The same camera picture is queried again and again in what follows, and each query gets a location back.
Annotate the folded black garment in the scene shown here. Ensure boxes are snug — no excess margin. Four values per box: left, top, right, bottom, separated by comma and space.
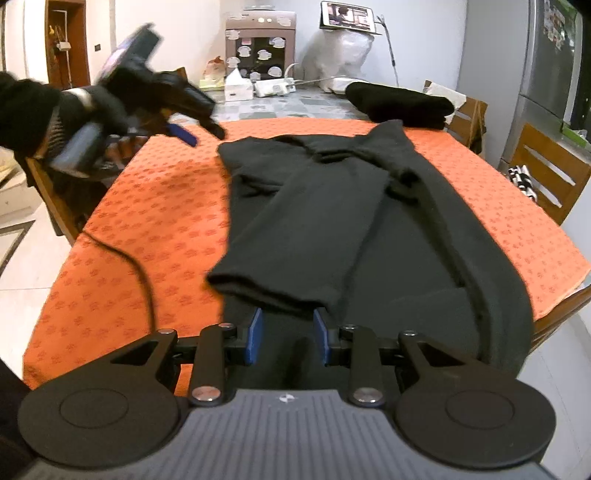
345, 82, 455, 130

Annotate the checkered tablecloth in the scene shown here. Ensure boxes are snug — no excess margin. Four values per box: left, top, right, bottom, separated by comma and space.
207, 86, 369, 122

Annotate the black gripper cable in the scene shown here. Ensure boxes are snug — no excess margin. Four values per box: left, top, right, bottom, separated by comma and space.
80, 229, 158, 335

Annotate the near wooden chair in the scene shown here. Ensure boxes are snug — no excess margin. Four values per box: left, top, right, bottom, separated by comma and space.
26, 158, 108, 245

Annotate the left hand black glove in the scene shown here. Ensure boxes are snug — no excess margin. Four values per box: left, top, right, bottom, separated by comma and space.
1, 72, 129, 158

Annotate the white plastic bag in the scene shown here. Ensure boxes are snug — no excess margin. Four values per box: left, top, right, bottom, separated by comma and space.
301, 29, 374, 95

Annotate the brown water dispenser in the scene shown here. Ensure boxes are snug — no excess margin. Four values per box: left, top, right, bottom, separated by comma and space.
224, 10, 297, 82

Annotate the wooden chair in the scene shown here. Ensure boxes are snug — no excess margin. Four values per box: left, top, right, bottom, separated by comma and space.
26, 158, 108, 245
509, 123, 590, 225

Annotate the orange patterned table mat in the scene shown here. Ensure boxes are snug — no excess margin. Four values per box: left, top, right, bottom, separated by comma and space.
23, 129, 590, 388

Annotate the white tissue box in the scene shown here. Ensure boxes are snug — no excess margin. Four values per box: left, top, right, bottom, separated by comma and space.
224, 68, 253, 102

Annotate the right side wooden chair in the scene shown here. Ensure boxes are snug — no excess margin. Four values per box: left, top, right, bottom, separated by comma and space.
509, 123, 590, 225

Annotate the black long-sleeve shirt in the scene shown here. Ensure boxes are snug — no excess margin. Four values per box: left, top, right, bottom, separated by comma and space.
207, 121, 533, 390

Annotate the brown wooden door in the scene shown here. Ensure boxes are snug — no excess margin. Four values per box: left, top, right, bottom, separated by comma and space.
44, 1, 90, 90

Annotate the white power strip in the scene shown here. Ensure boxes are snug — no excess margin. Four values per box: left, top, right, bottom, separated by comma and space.
253, 78, 296, 98

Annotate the tablet on stand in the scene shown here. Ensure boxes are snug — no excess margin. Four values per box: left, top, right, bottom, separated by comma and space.
320, 1, 377, 34

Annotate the snack bag on table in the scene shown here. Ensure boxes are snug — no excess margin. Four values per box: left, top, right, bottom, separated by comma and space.
198, 56, 225, 90

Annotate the grey refrigerator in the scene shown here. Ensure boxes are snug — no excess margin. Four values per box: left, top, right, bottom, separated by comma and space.
499, 1, 590, 170

